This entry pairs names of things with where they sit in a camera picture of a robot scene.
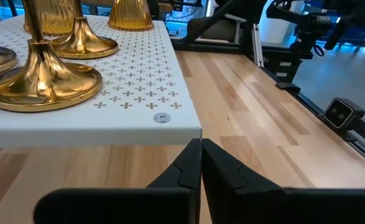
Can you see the silver riser screw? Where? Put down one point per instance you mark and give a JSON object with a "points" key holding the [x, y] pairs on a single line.
{"points": [[162, 117]]}

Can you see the black aluminium frame rail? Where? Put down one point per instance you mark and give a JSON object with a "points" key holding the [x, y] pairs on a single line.
{"points": [[207, 46], [309, 102]]}

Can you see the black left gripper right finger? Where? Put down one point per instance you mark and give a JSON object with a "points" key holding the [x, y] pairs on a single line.
{"points": [[247, 205]]}

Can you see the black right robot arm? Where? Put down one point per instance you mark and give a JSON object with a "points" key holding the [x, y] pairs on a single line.
{"points": [[303, 25]]}

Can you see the silver aluminium extrusion post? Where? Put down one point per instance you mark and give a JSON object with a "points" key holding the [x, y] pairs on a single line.
{"points": [[257, 46]]}

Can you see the white cylindrical bin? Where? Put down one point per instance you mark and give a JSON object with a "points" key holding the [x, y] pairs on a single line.
{"points": [[274, 21]]}

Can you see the black table-level camera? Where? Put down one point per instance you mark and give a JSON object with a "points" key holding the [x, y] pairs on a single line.
{"points": [[340, 113]]}

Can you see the black edge clip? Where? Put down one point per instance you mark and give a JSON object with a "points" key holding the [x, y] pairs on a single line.
{"points": [[288, 87]]}

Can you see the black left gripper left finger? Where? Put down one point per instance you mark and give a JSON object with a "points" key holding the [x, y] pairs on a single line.
{"points": [[138, 205]]}

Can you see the tall brass candlestick holder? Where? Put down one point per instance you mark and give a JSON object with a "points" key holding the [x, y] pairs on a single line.
{"points": [[42, 81], [82, 43]]}

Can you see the black diagonal frame strut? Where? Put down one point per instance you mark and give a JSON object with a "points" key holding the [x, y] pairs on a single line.
{"points": [[213, 21]]}

